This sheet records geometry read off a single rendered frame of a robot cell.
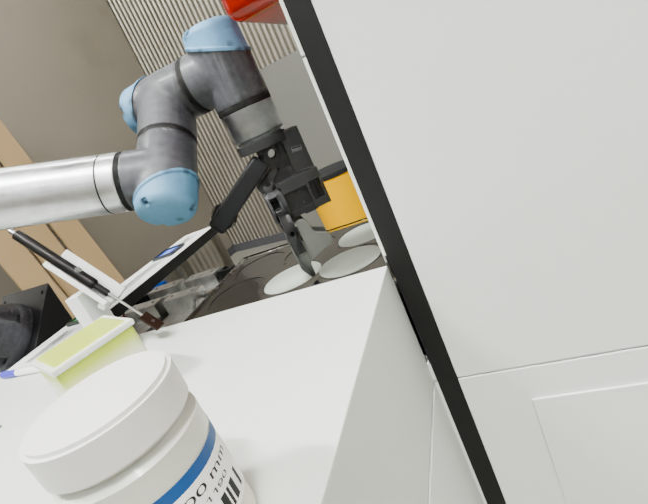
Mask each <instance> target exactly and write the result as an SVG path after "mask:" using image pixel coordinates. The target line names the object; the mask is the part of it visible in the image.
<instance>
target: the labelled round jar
mask: <svg viewBox="0 0 648 504"><path fill-rule="evenodd" d="M18 455H19V459H20V460H21V461H22V462H23V464H24V465H25V466H26V467H27V468H28V470H29V471H30V472H31V473H32V475H33V476H34V477H35V478H36V480H37V481H38V482H39V483H40V485H41V486H42V487H43V488H44V489H45V491H47V492H48V493H51V494H52V497H53V500H54V502H55V503H56V504H256V499H255V495H254V492H253V490H252V488H251V487H250V485H249V484H248V482H247V480H246V479H245V477H244V476H243V474H242V471H241V469H240V468H239V466H238V465H237V463H236V461H235V460H234V458H233V457H232V455H231V453H230V452H229V450H228V448H227V447H226V445H225V444H224V442H223V440H222V439H221V437H220V435H219V434H218V432H217V431H216V429H215V427H214V426H213V424H212V423H211V421H210V419H209V418H208V416H207V415H206V413H205V412H204V411H203V409H202V408H201V406H200V404H199V403H198V401H197V399H196V398H195V396H194V395H193V394H192V393H191V392H190V391H188V386H187V383H186V382H185V380H184V378H183V377H182V375H181V374H180V372H179V370H178V369H177V367H176V365H175V364H174V362H173V361H172V359H171V357H170V356H169V355H168V354H167V353H165V352H161V351H144V352H140V353H136V354H133V355H130V356H127V357H125V358H123V359H120V360H118V361H116V362H114V363H112V364H110V365H108V366H106V367H104V368H102V369H100V370H99V371H97V372H95V373H94V374H92V375H90V376H89V377H87V378H86V379H84V380H83V381H81V382H80V383H78V384H77V385H75V386H74V387H72V388H71V389H70V390H68V391H67V392H66V393H65V394H63V395H62V396H61V397H60V398H58V399H57V400H56V401H55V402H54V403H52V404H51V405H50V406H49V407H48V408H47V409H46V410H45V411H44V412H43V413H42V414H41V415H40V416H39V417H38V418H37V419H36V420H35V421H34V423H33V424H32V425H31V426H30V428H29V429H28V430H27V432H26V434H25V435H24V437H23V439H22V442H21V446H20V448H19V454H18Z"/></svg>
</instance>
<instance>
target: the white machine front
mask: <svg viewBox="0 0 648 504"><path fill-rule="evenodd" d="M279 3H280V5H281V8H282V10H283V13H284V15H285V18H286V20H287V22H288V25H289V27H290V30H291V32H292V35H293V37H294V40H295V42H296V44H297V47H298V49H299V52H300V54H301V56H306V57H305V58H303V62H304V64H305V66H306V69H307V71H308V74H309V76H310V79H311V81H312V84H313V86H314V88H315V91H316V93H317V96H318V98H319V101H320V103H321V106H322V108H323V110H324V113H325V115H326V118H327V120H328V123H329V125H330V128H331V130H332V133H333V135H334V137H335V140H336V142H337V145H338V147H339V150H340V152H341V155H342V157H343V159H344V162H345V164H346V167H347V169H348V172H349V174H350V177H351V179H352V181H353V184H354V186H355V189H356V191H357V194H358V196H359V199H360V201H361V203H362V206H363V208H364V211H365V213H366V216H367V218H368V221H369V223H370V225H371V228H372V230H373V233H374V235H375V238H376V240H377V243H378V245H379V248H380V250H381V252H382V255H383V256H387V258H388V260H389V263H390V265H391V268H392V270H393V273H394V275H395V278H396V280H397V283H398V285H399V288H400V290H401V292H402V295H403V297H404V300H405V302H406V305H407V307H408V310H409V312H410V315H411V317H412V320H413V322H414V325H415V327H416V329H417V332H418V334H419V337H420V339H421V342H422V344H423V347H424V349H425V352H426V354H427V357H428V359H427V365H428V367H429V370H430V372H431V375H432V377H433V380H434V381H435V380H437V381H444V380H449V379H455V378H457V376H456V373H455V371H454V368H453V365H452V363H451V360H450V358H449V355H448V353H447V350H446V347H445V345H444V342H443V340H442V337H441V334H440V332H439V329H438V327H437V324H436V322H435V319H434V316H433V314H432V311H431V309H430V306H429V304H428V301H427V298H426V296H425V293H424V291H423V288H422V286H421V283H420V280H419V278H418V275H417V273H416V270H415V267H414V265H413V262H412V260H411V257H410V255H409V252H408V249H407V247H406V244H405V242H404V239H403V237H402V234H401V231H400V229H399V226H398V224H397V221H396V219H395V216H394V213H393V211H392V208H391V206H390V203H389V201H388V198H387V195H386V193H385V190H384V188H383V185H382V182H381V180H380V177H379V175H378V172H377V170H376V167H375V164H374V162H373V159H372V157H371V154H370V152H369V149H368V146H367V144H366V141H365V139H364V136H363V134H362V131H361V128H360V126H359V123H358V121H357V118H356V115H355V113H354V110H353V108H352V105H351V103H350V100H349V97H348V95H347V92H346V90H345V87H344V85H343V82H342V79H341V77H340V74H339V72H338V69H337V67H336V64H335V61H334V59H333V56H332V54H331V51H330V48H329V46H328V43H327V41H326V38H325V36H324V33H323V30H322V28H321V25H320V23H319V20H318V18H317V15H316V12H315V10H314V7H313V5H312V2H311V0H279Z"/></svg>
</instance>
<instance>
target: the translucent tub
mask: <svg viewBox="0 0 648 504"><path fill-rule="evenodd" d="M134 323H135V321H134V320H133V319H132V318H124V317H115V316H107V315H103V316H101V317H100V318H98V319H97V320H95V321H94V322H92V323H90V324H89V325H87V326H86V327H84V328H83V329H81V330H79V331H78V332H76V333H75V334H73V335H72V336H70V337H68V338H67V339H65V340H64V341H62V342H61V343H59V344H57V345H56V346H54V347H53V348H51V349H50V350H48V351H46V352H45V353H43V354H42V355H40V356H39V357H37V358H35V359H34V360H32V361H31V362H30V364H31V366H33V367H34V368H36V369H38V370H39V371H40V372H41V374H42V375H43V376H44V378H45V379H46V380H47V382H48V383H49V384H50V386H51V387H52V389H53V390H54V391H55V393H56V394H57V395H58V397H59V398H60V397H61V396H62V395H63V394H65V393H66V392H67V391H68V390H70V389H71V388H72V387H74V386H75V385H77V384H78V383H80V382H81V381H83V380H84V379H86V378H87V377H89V376H90V375H92V374H94V373H95V372H97V371H99V370H100V369H102V368H104V367H106V366H108V365H110V364H112V363H114V362H116V361H118V360H120V359H123V358H125V357H127V356H130V355H133V354H136V353H140V352H144V351H148V350H147V348H146V347H145V345H144V343H143V342H142V340H141V339H140V337H139V336H138V334H137V332H136V331H135V329H134V328H133V326H132V325H134Z"/></svg>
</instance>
